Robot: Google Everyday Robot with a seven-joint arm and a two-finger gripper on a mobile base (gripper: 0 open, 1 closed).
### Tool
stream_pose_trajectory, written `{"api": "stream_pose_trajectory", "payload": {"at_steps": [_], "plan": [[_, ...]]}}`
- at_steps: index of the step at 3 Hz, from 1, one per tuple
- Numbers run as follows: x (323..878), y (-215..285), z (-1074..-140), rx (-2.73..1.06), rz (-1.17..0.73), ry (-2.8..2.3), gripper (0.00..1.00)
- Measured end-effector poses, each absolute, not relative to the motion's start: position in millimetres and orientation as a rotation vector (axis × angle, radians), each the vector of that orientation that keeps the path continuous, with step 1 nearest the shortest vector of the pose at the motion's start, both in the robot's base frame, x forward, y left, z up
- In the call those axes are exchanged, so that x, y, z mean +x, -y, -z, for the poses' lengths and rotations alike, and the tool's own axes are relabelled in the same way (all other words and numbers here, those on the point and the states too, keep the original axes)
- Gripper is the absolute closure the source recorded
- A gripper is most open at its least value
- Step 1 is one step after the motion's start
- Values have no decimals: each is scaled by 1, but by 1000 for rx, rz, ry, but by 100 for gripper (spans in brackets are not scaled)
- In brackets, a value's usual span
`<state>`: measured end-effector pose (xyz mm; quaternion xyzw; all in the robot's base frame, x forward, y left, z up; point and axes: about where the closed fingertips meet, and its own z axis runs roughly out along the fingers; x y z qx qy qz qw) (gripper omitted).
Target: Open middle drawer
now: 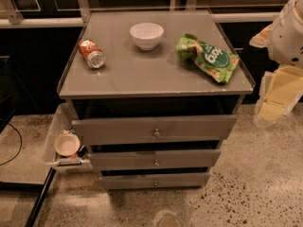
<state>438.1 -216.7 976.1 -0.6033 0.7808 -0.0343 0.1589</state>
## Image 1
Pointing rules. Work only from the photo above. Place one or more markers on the clear plastic storage bin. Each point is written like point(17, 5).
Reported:
point(61, 122)

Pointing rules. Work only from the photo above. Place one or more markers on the grey drawer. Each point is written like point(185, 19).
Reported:
point(134, 130)
point(155, 181)
point(154, 159)

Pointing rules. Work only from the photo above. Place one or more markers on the metal railing frame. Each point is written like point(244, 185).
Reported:
point(225, 11)

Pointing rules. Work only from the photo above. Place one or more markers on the grey bottom drawer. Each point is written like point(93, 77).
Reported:
point(155, 181)

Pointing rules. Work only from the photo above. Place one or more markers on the orange soda can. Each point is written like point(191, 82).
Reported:
point(92, 54)

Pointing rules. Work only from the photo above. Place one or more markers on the grey top drawer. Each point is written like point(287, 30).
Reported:
point(134, 130)

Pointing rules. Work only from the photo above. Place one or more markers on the white ceramic bowl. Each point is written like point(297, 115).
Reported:
point(146, 35)

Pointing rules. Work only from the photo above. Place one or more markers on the small beige bowl in bin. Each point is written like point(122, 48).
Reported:
point(67, 144)

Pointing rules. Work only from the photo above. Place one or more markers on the grey drawer cabinet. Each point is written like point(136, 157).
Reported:
point(138, 83)

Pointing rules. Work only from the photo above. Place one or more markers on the green chip bag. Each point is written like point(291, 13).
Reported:
point(212, 60)

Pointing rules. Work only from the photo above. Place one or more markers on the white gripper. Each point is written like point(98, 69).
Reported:
point(288, 37)

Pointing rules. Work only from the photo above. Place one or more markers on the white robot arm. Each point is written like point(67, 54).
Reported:
point(280, 90)

